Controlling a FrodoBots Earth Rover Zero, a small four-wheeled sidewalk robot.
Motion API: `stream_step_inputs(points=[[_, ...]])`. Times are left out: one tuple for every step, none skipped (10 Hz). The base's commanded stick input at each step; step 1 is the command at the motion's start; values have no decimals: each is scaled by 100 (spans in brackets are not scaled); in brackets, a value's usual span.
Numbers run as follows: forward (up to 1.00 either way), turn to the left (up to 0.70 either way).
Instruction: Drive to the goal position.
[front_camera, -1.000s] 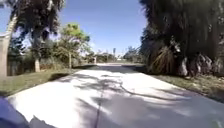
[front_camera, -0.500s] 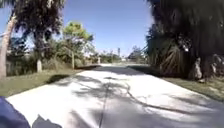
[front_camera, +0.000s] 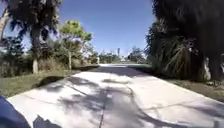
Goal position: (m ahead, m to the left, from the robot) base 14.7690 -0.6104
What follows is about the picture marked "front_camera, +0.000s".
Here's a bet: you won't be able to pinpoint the distant row of trees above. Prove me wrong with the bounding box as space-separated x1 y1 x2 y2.
88 46 149 65

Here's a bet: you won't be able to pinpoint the pale concrete path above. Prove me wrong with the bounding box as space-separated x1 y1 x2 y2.
6 63 224 128

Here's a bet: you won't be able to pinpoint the bright green tree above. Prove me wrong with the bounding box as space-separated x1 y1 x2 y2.
58 19 96 71

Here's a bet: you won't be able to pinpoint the low bushes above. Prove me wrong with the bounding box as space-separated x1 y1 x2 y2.
0 36 98 78

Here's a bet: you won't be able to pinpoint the row of dark trees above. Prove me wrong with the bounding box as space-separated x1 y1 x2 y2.
144 0 224 83

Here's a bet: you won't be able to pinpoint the palm tree with dark crown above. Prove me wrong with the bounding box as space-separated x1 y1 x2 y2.
8 0 64 75

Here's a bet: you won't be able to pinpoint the grass strip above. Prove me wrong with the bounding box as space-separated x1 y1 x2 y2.
133 64 224 103
0 64 99 99

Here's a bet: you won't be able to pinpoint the robot's own part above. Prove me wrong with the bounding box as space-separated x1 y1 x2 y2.
212 120 222 128
32 114 63 128

